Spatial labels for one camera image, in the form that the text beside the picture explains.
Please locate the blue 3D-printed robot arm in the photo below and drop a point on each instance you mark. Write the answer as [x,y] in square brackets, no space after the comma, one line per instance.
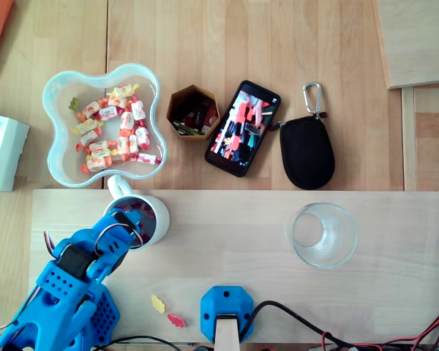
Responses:
[58,314]

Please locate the light wooden board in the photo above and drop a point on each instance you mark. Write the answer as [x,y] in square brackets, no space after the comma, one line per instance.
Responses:
[241,248]

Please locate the black zip pouch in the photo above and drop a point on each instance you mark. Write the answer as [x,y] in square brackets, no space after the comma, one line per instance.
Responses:
[307,157]

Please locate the wooden post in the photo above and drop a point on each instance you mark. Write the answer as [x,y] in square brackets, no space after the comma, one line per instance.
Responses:
[227,336]

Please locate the yellow gummy bear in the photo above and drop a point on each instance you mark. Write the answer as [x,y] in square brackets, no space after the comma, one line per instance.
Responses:
[158,303]

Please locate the black smartphone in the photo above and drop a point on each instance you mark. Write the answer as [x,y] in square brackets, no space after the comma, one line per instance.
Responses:
[241,146]

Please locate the red gummy bear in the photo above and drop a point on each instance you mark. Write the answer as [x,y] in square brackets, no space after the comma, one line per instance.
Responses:
[176,320]

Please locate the clear drinking glass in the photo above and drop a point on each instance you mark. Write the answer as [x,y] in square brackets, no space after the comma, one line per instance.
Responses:
[344,237]

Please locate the silver carabiner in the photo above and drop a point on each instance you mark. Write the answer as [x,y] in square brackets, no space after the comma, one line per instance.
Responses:
[305,96]

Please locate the blue post mount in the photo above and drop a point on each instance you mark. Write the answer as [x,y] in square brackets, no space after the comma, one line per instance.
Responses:
[227,300]

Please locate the brown hexagonal container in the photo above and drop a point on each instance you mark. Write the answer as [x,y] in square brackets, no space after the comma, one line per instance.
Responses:
[177,98]

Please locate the translucent wavy candy bowl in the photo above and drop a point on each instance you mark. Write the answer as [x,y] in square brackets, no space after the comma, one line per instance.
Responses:
[58,91]

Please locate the green gummy bear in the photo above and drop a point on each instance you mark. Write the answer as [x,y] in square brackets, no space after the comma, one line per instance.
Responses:
[73,104]

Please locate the white ceramic mug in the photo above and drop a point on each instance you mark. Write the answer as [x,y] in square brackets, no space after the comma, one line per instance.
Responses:
[164,223]

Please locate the light wooden panel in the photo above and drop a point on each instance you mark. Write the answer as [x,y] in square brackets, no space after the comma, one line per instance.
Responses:
[417,36]

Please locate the yellow white wrapped candy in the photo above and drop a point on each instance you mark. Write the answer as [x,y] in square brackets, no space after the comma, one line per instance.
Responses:
[100,153]
[122,91]
[86,127]

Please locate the white cardboard box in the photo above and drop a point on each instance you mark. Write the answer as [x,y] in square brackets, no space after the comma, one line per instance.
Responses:
[3,146]

